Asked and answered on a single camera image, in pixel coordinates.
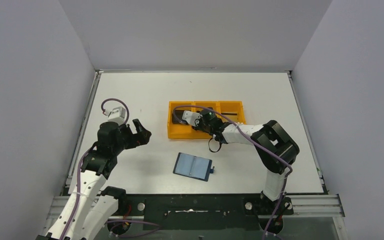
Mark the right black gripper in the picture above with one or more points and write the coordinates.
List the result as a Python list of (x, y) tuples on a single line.
[(200, 126)]

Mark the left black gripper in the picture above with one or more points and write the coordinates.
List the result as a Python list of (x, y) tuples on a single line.
[(132, 135)]

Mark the black cards stack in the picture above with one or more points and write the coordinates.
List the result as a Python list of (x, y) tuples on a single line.
[(177, 118)]

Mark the blue card holder wallet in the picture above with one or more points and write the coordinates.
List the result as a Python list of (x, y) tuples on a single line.
[(194, 167)]

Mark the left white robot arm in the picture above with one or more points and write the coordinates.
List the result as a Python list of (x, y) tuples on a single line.
[(90, 205)]

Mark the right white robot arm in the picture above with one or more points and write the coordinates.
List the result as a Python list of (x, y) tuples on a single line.
[(274, 146)]

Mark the orange three-compartment tray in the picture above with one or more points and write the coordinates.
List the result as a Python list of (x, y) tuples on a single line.
[(185, 132)]

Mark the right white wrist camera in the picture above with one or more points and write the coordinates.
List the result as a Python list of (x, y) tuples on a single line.
[(191, 118)]

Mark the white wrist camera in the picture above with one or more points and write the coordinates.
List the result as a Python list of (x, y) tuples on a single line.
[(117, 115), (191, 118)]

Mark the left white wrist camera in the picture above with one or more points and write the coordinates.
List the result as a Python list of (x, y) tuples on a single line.
[(117, 115)]

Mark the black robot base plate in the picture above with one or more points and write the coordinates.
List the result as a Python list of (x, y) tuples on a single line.
[(187, 212)]

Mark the aluminium frame rail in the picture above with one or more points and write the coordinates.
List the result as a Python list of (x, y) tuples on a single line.
[(303, 206)]

